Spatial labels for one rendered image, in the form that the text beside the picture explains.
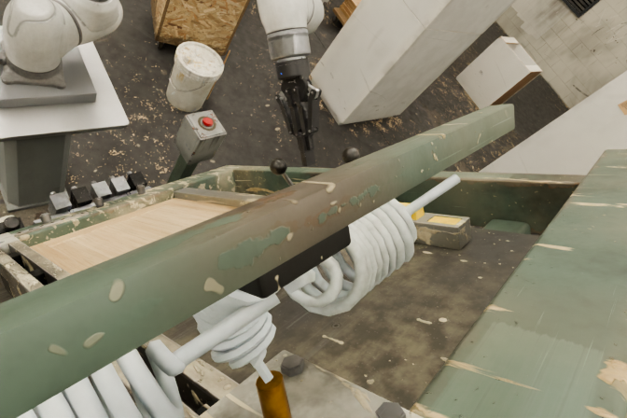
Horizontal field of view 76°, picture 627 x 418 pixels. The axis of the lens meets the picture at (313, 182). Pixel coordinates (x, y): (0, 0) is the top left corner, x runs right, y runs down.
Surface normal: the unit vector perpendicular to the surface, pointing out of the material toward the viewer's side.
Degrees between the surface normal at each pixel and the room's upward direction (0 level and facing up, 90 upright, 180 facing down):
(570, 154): 90
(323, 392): 55
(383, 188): 35
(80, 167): 0
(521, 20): 90
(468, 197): 90
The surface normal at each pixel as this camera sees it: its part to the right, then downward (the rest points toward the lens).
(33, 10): 0.45, -0.41
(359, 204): 0.73, 0.04
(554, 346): -0.16, -0.96
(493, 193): -0.67, 0.28
